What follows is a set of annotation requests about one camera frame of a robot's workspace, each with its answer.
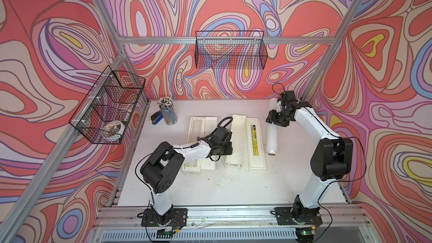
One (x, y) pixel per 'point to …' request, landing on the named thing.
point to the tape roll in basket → (115, 126)
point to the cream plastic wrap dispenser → (198, 127)
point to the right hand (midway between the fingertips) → (271, 124)
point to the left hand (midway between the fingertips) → (234, 150)
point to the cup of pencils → (166, 106)
